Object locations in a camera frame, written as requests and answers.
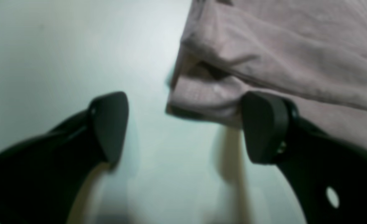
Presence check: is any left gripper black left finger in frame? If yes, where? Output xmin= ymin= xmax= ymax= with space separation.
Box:
xmin=0 ymin=91 xmax=129 ymax=224

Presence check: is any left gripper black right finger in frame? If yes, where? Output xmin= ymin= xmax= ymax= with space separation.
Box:
xmin=241 ymin=91 xmax=367 ymax=224

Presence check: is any mauve pink t-shirt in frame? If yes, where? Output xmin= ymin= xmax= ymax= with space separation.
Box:
xmin=168 ymin=0 xmax=367 ymax=149

